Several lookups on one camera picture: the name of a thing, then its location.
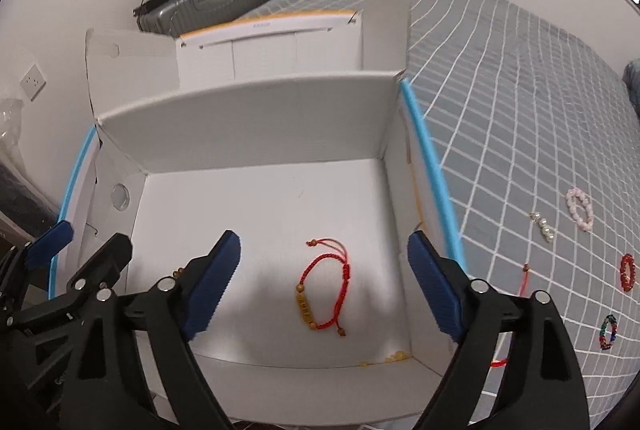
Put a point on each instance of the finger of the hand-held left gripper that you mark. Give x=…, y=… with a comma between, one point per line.
x=50, y=244
x=102, y=260

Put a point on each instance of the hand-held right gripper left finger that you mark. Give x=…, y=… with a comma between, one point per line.
x=215, y=290

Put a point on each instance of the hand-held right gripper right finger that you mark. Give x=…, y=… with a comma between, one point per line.
x=435, y=290

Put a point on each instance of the white and blue cardboard box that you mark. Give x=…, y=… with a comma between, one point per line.
x=260, y=200

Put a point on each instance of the black plastic-wrapped bundle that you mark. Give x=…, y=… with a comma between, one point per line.
x=25, y=200

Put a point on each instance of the clear plastic bag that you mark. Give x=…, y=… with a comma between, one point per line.
x=10, y=129

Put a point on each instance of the bed with grey checked sheet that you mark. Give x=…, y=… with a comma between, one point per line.
x=500, y=109

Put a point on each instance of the grey patterned pillow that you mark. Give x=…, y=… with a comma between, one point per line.
x=632, y=82

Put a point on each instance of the white wall socket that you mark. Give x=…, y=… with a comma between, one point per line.
x=32, y=81

